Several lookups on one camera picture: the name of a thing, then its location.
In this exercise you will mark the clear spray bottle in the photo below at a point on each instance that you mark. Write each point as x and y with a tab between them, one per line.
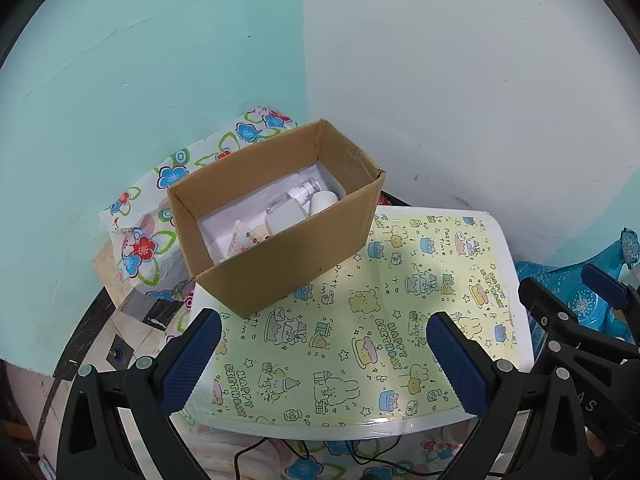
290	200

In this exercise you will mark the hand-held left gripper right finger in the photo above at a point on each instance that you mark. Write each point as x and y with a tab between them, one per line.
455	365

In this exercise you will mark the round floor drain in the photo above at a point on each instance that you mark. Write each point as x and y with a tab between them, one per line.
118	352

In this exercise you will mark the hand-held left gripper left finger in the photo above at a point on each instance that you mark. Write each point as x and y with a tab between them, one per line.
192	360

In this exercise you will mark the yellow cartoon printed mat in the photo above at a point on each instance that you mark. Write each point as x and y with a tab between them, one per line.
350	340

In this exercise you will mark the white folding table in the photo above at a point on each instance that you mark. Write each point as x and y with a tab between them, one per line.
502	255

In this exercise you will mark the blue foil balloon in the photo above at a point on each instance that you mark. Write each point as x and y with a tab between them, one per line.
592	307

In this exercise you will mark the white cylindrical bottle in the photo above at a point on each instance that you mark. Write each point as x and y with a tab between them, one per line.
324	201

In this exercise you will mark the brown cardboard box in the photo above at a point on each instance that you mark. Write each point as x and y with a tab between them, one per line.
280	270

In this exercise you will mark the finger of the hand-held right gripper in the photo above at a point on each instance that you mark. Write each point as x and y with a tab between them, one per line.
612	287
550	317

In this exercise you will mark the white paper sheet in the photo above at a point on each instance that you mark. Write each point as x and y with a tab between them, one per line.
225	220

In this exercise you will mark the clear rectangular plastic case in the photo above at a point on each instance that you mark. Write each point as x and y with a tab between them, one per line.
285	220

